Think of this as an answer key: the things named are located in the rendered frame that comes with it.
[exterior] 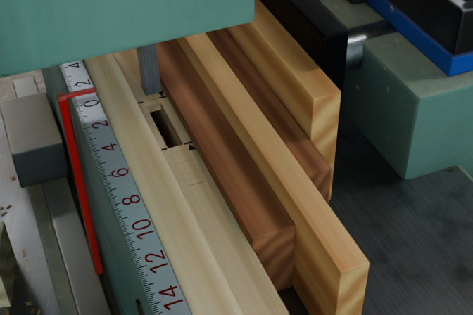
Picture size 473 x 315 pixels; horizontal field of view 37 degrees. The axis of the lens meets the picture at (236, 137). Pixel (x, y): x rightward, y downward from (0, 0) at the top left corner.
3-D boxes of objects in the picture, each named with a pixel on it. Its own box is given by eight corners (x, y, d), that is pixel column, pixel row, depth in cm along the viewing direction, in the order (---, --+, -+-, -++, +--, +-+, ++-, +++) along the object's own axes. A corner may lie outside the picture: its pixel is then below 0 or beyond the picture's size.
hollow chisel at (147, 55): (161, 92, 40) (153, 14, 37) (146, 95, 40) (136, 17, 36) (156, 84, 41) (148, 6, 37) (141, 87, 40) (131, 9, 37)
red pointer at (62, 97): (127, 266, 48) (96, 91, 38) (96, 275, 47) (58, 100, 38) (124, 258, 48) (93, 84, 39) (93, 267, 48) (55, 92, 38)
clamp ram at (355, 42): (423, 137, 44) (449, 8, 38) (314, 169, 41) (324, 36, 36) (350, 62, 50) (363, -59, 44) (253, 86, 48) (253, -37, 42)
